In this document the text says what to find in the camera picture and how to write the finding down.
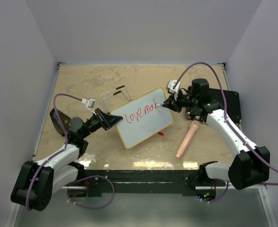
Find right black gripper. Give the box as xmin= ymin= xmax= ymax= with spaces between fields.
xmin=163 ymin=88 xmax=198 ymax=113

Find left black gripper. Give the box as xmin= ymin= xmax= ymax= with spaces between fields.
xmin=81 ymin=108 xmax=123 ymax=139

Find yellow framed whiteboard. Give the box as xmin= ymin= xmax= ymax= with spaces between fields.
xmin=110 ymin=87 xmax=173 ymax=149

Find wire whiteboard stand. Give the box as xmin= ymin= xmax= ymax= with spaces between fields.
xmin=100 ymin=85 xmax=132 ymax=113

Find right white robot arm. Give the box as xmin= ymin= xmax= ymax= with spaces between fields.
xmin=162 ymin=79 xmax=270 ymax=190

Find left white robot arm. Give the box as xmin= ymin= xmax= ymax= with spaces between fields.
xmin=10 ymin=108 xmax=123 ymax=211

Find pink toy microphone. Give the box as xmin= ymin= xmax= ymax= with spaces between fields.
xmin=175 ymin=121 xmax=199 ymax=159

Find black hard case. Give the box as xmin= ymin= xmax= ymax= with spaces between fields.
xmin=185 ymin=88 xmax=242 ymax=124

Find black base bar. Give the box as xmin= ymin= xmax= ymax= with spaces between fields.
xmin=67 ymin=170 xmax=225 ymax=197

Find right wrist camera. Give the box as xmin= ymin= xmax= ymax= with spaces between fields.
xmin=166 ymin=79 xmax=180 ymax=100

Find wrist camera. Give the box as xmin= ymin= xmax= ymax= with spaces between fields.
xmin=166 ymin=79 xmax=180 ymax=100
xmin=81 ymin=98 xmax=96 ymax=115

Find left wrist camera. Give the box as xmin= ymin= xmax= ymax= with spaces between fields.
xmin=81 ymin=98 xmax=96 ymax=115

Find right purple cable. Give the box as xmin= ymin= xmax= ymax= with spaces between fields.
xmin=174 ymin=61 xmax=278 ymax=184

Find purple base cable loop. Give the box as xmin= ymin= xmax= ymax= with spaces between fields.
xmin=67 ymin=176 xmax=116 ymax=210

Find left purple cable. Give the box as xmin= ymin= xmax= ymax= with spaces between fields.
xmin=25 ymin=93 xmax=84 ymax=211

